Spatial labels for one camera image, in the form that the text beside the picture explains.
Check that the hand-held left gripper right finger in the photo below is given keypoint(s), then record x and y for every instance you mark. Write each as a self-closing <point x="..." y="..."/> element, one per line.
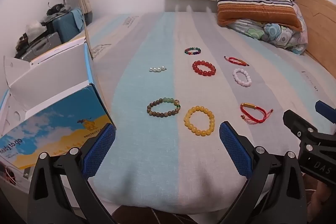
<point x="235" y="150"/>

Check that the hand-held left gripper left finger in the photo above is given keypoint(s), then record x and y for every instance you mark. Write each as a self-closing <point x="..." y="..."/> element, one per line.
<point x="99" y="150"/>

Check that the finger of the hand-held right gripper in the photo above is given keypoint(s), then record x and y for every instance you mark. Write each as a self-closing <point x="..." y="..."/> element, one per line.
<point x="296" y="123"/>
<point x="326" y="110"/>

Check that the blue and yellow cardboard box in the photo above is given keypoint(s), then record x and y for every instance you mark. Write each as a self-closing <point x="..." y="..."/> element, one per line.
<point x="60" y="119"/>

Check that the striped bed sheet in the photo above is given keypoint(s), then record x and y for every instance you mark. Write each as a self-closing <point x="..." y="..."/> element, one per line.
<point x="157" y="161"/>

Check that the wooden headboard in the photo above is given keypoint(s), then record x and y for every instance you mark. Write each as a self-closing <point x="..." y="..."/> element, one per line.
<point x="320" y="24"/>

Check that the floral quilt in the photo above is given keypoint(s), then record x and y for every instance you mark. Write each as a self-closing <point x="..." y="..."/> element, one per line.
<point x="275" y="32"/>

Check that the silver suitcase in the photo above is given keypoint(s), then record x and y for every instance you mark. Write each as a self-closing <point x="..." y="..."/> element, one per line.
<point x="39" y="45"/>

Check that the striped orange pillow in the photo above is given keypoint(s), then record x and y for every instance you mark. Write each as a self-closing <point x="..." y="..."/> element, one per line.
<point x="252" y="9"/>

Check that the teal suitcase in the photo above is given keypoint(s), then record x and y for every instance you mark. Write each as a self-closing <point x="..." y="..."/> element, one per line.
<point x="61" y="27"/>

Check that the blue cloth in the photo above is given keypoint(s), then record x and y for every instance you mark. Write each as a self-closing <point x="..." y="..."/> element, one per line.
<point x="78" y="18"/>

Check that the white plastic bag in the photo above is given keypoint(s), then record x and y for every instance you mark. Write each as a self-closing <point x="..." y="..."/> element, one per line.
<point x="34" y="27"/>

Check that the black headset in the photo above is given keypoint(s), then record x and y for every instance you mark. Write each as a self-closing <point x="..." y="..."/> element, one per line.
<point x="56" y="9"/>

